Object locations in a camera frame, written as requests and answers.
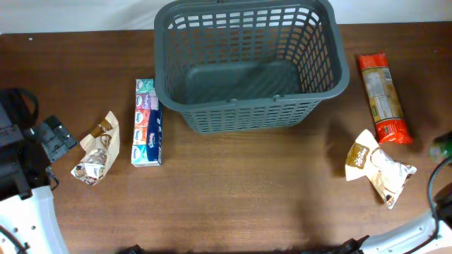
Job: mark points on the grey plastic basket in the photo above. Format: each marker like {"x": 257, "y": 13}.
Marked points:
{"x": 246, "y": 65}

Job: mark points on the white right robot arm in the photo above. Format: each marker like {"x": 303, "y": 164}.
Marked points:
{"x": 421, "y": 235}

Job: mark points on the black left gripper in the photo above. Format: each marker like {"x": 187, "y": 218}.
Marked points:
{"x": 57, "y": 137}

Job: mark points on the Kleenex tissue multipack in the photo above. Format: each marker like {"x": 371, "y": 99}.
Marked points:
{"x": 146, "y": 148}

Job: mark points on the green round cup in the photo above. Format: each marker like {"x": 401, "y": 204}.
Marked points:
{"x": 441, "y": 148}

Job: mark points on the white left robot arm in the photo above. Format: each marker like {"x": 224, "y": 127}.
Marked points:
{"x": 28, "y": 150}

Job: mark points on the orange pasta package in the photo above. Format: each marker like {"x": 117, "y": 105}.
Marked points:
{"x": 386, "y": 109}

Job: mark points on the beige snack bag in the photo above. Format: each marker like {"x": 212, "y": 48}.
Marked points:
{"x": 366, "y": 158}
{"x": 101, "y": 148}

